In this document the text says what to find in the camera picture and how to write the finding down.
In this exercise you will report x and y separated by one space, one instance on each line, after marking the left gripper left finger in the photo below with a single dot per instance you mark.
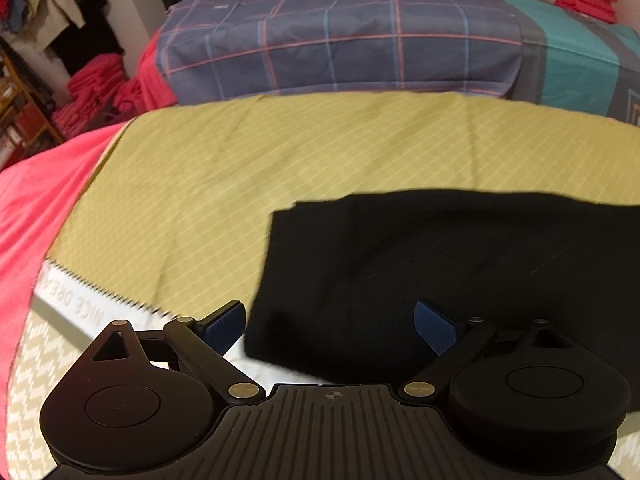
181 363

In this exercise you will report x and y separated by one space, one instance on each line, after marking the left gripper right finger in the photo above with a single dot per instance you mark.
440 334

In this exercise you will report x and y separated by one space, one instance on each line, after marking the black pants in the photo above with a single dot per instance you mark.
342 278

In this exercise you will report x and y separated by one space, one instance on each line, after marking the pink bed cover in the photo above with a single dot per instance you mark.
37 195

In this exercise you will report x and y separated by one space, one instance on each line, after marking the red clothes pile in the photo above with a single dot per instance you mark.
102 88

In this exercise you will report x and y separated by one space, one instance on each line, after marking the wooden shelf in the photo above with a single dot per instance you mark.
26 125

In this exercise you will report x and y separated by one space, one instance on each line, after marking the teal grey folded blanket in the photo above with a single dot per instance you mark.
576 63

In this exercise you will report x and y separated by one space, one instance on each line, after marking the blue plaid folded blanket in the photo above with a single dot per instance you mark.
218 50

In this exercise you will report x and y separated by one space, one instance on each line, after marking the hanging clothes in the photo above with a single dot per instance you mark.
73 31

